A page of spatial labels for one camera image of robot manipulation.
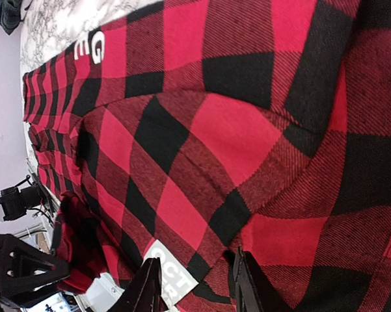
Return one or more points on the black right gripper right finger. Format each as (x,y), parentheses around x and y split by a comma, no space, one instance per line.
(254,292)

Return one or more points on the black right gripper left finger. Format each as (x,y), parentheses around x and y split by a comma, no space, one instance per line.
(144,292)

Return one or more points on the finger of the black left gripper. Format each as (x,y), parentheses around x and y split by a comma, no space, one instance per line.
(26,273)

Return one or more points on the red black plaid shirt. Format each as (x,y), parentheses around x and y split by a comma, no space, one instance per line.
(197,128)

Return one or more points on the dark green plaid garment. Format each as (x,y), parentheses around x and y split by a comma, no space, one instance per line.
(12,13)

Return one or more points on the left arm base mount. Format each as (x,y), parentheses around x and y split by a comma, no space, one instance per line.
(26,196)

